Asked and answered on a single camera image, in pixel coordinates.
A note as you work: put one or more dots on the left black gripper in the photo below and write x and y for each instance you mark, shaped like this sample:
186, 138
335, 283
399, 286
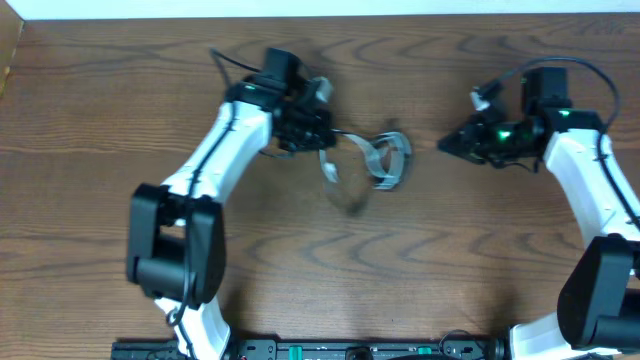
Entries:
310, 130

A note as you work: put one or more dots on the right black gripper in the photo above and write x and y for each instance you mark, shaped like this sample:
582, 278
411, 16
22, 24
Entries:
472, 148

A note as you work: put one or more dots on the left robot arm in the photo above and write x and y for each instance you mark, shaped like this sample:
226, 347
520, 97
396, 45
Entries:
176, 244

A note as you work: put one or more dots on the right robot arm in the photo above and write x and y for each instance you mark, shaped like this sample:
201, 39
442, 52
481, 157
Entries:
597, 314

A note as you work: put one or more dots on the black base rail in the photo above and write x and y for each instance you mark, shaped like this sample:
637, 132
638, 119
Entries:
456, 347

